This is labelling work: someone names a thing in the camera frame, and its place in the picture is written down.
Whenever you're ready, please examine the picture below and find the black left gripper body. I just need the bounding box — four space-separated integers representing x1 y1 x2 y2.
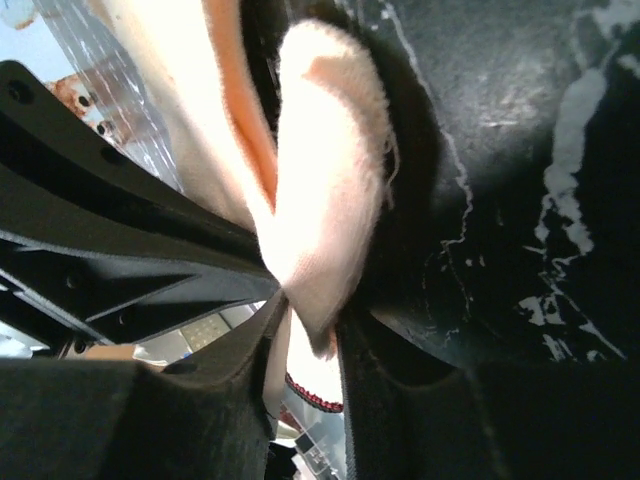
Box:
1 61 277 350

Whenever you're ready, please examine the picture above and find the cream glove off table edge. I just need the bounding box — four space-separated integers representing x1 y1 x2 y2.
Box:
256 19 397 358

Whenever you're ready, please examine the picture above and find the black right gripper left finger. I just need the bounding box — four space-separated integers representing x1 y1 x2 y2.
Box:
1 293 288 479

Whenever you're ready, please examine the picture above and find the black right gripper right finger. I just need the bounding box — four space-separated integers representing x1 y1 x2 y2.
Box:
337 309 639 479

